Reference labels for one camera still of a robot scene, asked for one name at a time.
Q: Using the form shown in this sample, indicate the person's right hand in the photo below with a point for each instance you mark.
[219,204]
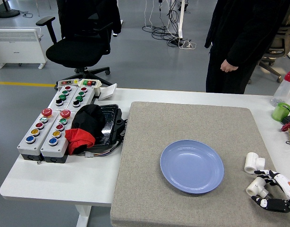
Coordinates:
[228,67]

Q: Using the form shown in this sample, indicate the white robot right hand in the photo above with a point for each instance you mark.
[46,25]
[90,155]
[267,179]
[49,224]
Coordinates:
[285,183]

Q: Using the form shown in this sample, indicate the white tee fitting metal thread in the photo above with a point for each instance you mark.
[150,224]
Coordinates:
[254,185]

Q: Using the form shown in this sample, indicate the all-white pipe tee fitting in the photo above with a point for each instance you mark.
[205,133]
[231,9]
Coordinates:
[251,162]

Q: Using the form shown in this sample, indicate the clear bottle with red cap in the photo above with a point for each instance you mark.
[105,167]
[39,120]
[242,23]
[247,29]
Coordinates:
[283,92]

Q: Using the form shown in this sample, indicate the blue plate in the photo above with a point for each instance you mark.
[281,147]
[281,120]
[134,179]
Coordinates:
[192,170]

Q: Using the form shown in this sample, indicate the person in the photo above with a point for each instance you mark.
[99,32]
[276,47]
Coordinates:
[241,28]

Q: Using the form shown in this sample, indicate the white power strip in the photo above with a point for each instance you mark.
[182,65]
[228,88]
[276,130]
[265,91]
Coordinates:
[188,45]

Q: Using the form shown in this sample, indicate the tan office chair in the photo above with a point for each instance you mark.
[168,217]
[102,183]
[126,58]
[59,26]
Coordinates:
[284,33]

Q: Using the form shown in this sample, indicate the green plastic cup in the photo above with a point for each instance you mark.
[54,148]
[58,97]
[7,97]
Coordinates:
[278,113]

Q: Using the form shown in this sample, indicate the grey-brown mat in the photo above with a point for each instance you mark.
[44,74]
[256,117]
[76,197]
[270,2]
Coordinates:
[159,132]

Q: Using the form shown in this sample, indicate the black tray device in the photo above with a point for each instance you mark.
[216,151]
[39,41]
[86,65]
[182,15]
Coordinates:
[110,127]

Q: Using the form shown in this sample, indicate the black and red cloth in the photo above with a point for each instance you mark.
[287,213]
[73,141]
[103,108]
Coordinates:
[88,118]

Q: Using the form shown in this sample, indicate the grey four-button control box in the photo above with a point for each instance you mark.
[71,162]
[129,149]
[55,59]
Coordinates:
[62,97]
[79,98]

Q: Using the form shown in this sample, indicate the black office chair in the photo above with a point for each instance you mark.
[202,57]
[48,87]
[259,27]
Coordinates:
[74,53]

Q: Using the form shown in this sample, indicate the grey button box emergency stop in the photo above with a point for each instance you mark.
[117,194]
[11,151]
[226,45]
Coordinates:
[29,146]
[48,150]

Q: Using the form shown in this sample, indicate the white table leg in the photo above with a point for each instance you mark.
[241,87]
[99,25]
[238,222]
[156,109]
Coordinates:
[83,215]

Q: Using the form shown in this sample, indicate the white panel heater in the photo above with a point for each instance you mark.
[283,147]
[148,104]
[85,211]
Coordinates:
[15,47]

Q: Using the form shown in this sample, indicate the black round stand base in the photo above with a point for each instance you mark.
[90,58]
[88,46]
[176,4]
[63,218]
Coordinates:
[8,13]

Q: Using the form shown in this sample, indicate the white desk post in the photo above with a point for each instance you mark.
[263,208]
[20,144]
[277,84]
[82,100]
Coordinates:
[181,21]

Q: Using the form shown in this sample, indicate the white wall switch panel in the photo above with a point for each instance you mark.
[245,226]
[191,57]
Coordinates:
[108,92]

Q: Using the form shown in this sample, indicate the white switch box green red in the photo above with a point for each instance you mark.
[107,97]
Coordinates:
[89,82]

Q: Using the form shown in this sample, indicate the small grey switch box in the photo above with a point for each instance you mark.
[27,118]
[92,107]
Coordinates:
[67,82]

